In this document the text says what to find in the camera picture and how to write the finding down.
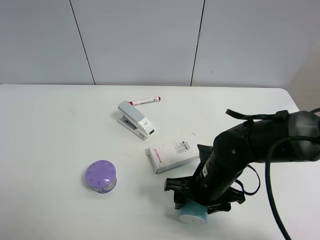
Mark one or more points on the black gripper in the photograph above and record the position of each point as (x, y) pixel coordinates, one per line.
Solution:
(210, 184)

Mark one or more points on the teal bottle-shaped pencil sharpener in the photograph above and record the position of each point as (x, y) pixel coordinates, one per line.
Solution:
(193, 213)

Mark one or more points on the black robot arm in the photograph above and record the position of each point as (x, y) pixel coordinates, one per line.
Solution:
(259, 132)

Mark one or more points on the white grey stapler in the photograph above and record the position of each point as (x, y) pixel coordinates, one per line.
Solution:
(135, 121)

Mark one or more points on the white cardboard box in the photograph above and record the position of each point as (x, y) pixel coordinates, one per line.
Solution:
(173, 154)

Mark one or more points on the purple lidded round jar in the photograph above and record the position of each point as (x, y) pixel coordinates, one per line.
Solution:
(101, 176)

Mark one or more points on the red white marker pen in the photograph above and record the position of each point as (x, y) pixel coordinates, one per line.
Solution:
(145, 101)

